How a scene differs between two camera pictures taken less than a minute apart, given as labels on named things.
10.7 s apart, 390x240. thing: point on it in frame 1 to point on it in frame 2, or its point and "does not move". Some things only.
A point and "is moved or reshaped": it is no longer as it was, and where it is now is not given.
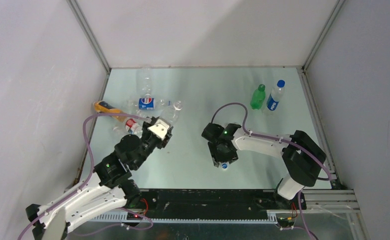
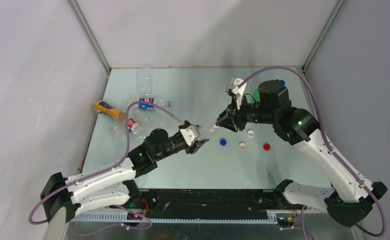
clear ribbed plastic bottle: [171, 113] is moved or reshaped
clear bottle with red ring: [133, 127] does not move
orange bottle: [102, 107] does not move
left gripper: [163, 143] to [194, 146]
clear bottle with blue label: [147, 103] does not move
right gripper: [231, 157] to [226, 121]
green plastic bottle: [258, 97] does not move
